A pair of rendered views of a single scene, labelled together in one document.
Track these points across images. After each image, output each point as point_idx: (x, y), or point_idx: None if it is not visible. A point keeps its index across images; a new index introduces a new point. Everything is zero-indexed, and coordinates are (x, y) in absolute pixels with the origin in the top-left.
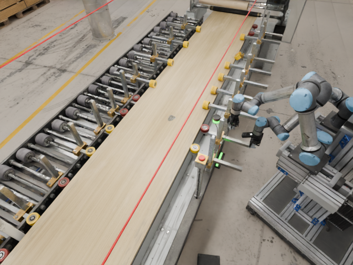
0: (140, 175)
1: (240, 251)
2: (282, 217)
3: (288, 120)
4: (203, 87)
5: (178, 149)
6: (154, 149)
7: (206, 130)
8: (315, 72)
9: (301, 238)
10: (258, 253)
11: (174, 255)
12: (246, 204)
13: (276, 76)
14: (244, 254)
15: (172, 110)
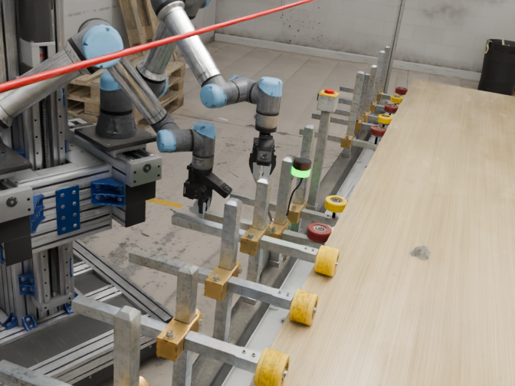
0: (424, 180)
1: (202, 302)
2: (116, 289)
3: (157, 100)
4: (349, 346)
5: (372, 201)
6: (424, 205)
7: (314, 223)
8: (97, 24)
9: (98, 265)
10: (169, 299)
11: (332, 171)
12: (167, 365)
13: None
14: (197, 299)
15: (429, 273)
